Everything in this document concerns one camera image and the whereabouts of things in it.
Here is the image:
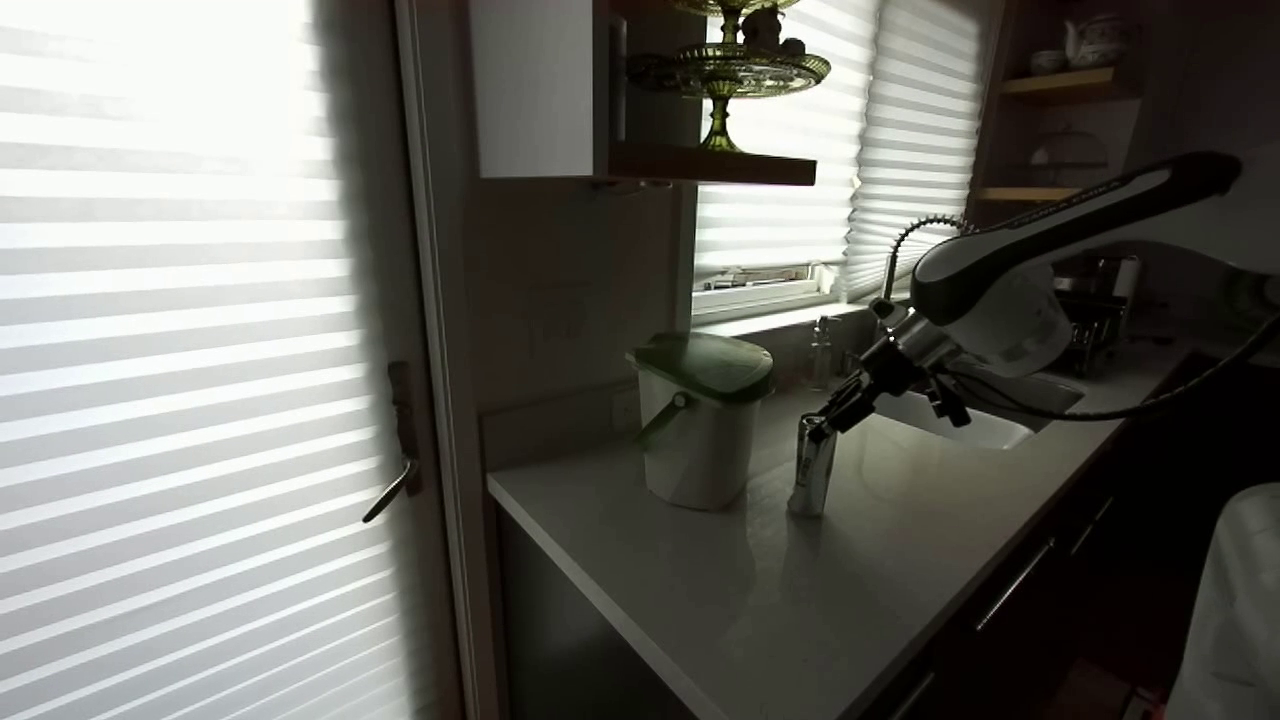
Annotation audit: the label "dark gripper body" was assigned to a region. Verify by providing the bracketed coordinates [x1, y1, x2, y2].
[855, 322, 977, 433]

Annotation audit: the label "silver metal can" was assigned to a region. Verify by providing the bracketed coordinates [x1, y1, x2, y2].
[784, 408, 844, 525]

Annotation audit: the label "white bin with green lid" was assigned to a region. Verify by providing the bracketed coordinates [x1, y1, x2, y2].
[624, 329, 779, 517]

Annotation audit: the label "white undermount sink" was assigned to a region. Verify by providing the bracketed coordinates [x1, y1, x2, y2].
[862, 363, 1087, 452]

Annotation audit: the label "white window blind over sink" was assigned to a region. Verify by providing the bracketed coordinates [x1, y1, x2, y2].
[690, 0, 987, 301]

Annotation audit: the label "wooden corner shelf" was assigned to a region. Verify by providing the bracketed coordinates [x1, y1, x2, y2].
[970, 61, 1149, 208]

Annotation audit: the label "glass cake stand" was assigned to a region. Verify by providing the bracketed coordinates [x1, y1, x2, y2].
[624, 0, 837, 161]

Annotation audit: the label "white dishes on shelf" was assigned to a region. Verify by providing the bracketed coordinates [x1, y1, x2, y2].
[1019, 9, 1127, 80]

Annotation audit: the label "white door blind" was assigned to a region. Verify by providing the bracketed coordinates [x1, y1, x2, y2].
[0, 0, 418, 720]

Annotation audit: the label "white window frame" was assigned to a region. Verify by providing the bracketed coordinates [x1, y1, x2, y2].
[683, 258, 882, 343]

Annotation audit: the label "metal counter drawer handle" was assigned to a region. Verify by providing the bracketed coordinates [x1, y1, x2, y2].
[968, 532, 1062, 638]

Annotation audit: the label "wooden wall shelf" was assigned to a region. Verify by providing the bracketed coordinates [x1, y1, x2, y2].
[602, 139, 819, 191]

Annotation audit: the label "metal door handle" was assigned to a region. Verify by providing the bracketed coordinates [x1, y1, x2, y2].
[356, 354, 427, 528]

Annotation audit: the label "white wall cabinet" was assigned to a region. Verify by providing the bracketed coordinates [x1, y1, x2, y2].
[462, 0, 618, 182]

